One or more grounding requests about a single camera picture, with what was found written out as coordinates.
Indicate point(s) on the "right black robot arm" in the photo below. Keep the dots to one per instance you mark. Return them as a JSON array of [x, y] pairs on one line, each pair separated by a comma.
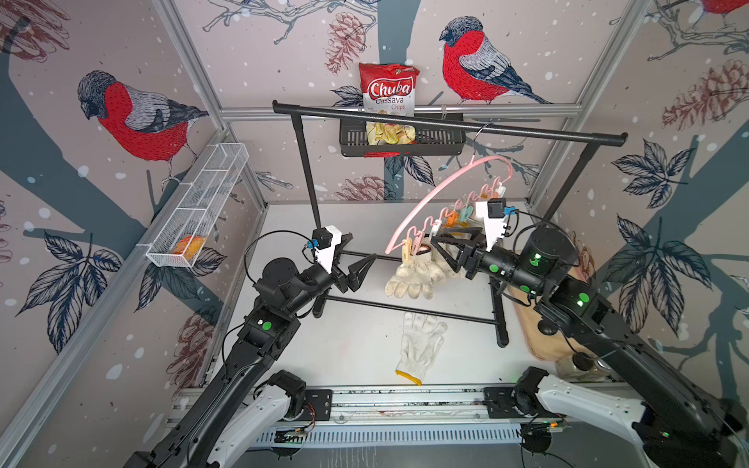
[[673, 421]]

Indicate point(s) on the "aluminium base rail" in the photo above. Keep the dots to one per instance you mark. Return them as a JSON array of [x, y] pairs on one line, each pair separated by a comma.
[[369, 417]]

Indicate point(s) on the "orange clothespin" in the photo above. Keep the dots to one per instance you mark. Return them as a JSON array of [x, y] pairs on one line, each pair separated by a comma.
[[450, 219]]

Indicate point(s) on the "dark wall basket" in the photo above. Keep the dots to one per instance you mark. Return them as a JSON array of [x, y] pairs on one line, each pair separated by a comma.
[[358, 138]]

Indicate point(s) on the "red cassava chips bag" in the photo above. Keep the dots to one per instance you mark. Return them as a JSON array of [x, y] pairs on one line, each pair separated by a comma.
[[390, 90]]

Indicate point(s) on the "mint green clothespin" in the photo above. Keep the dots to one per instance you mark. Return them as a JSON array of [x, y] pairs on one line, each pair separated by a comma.
[[465, 215]]

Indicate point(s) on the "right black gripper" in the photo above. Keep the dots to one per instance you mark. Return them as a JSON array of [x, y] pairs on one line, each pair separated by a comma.
[[473, 253]]

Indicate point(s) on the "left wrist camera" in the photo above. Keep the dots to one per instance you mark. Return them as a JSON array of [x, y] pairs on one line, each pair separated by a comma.
[[323, 243]]

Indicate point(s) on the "white clothespin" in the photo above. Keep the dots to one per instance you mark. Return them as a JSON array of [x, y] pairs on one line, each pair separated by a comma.
[[499, 191]]

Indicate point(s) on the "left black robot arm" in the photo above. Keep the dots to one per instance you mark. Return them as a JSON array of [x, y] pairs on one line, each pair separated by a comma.
[[246, 362]]

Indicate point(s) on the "orange snack packet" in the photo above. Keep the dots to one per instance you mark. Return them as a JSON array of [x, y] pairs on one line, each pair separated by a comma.
[[189, 246]]

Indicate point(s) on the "glass spice jar dark lid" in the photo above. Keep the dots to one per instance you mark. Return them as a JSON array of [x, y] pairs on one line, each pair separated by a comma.
[[575, 367]]

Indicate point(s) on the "black ladle spoon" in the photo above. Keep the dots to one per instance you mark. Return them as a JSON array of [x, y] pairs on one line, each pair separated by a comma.
[[547, 328]]

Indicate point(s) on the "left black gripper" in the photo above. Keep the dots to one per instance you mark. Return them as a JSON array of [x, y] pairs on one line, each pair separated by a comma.
[[352, 280]]

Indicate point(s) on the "glass spice jar silver lid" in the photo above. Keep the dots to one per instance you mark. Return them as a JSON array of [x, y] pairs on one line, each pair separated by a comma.
[[600, 370]]

